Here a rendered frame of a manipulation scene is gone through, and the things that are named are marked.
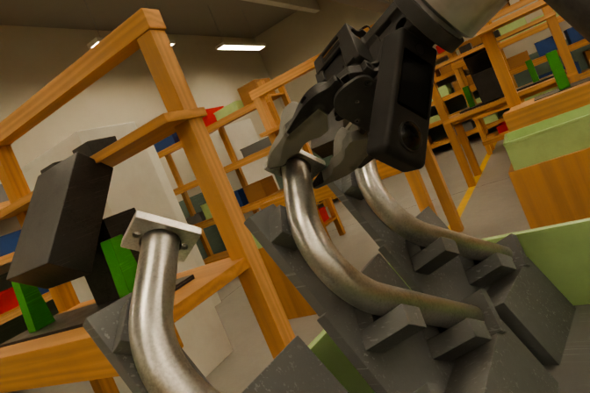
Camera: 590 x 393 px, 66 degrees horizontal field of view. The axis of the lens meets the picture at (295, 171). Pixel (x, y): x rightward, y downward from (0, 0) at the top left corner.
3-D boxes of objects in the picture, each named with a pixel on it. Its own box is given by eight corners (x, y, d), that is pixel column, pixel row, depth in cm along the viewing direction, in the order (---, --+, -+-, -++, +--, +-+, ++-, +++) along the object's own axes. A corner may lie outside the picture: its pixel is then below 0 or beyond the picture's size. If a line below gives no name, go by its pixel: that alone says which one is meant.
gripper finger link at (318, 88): (305, 139, 46) (375, 89, 43) (307, 151, 45) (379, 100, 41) (274, 113, 43) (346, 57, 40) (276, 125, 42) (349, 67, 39)
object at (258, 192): (330, 247, 549) (257, 75, 543) (191, 286, 677) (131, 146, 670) (346, 232, 596) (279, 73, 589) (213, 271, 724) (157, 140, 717)
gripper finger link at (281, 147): (267, 139, 51) (331, 90, 47) (270, 175, 47) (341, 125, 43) (248, 124, 49) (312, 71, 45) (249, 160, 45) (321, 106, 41)
